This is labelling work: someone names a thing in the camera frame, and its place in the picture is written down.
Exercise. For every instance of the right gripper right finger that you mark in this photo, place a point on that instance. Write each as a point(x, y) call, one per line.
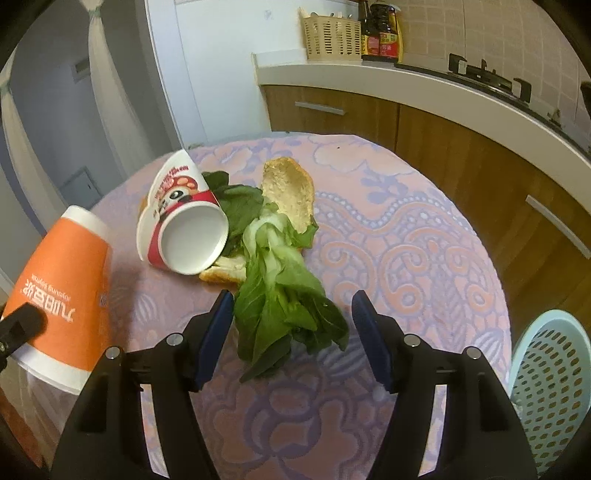
point(452, 418)

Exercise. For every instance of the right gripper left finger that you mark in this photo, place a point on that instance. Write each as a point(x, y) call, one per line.
point(104, 437)

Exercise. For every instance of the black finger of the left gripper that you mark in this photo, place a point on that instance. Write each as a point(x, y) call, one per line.
point(21, 326)

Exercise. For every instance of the orange paper cup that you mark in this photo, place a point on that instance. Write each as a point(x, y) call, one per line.
point(67, 278)

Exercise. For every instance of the red white noodle cup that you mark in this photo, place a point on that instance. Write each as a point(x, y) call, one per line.
point(182, 227)

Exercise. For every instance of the light blue trash basket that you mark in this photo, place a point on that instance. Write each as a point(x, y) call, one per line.
point(549, 384)

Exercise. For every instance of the wooden kitchen cabinet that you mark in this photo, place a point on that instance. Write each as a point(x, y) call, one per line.
point(539, 267)

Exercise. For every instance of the bread bun piece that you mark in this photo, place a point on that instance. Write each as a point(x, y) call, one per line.
point(225, 270)

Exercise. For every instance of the white curtain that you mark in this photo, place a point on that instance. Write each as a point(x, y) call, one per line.
point(125, 135)

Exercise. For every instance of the green leafy vegetable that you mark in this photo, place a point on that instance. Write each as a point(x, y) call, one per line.
point(281, 301)

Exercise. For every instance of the bread bun half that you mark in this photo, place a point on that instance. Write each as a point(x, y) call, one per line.
point(288, 185)

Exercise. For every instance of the white refrigerator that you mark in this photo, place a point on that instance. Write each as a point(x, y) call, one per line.
point(204, 54)

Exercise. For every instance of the black gas stove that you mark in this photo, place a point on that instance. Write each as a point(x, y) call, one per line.
point(516, 92)

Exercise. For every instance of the dark sauce bottle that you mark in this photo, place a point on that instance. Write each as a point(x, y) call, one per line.
point(382, 37)

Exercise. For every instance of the beige woven basket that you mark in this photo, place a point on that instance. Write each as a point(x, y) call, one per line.
point(331, 38)

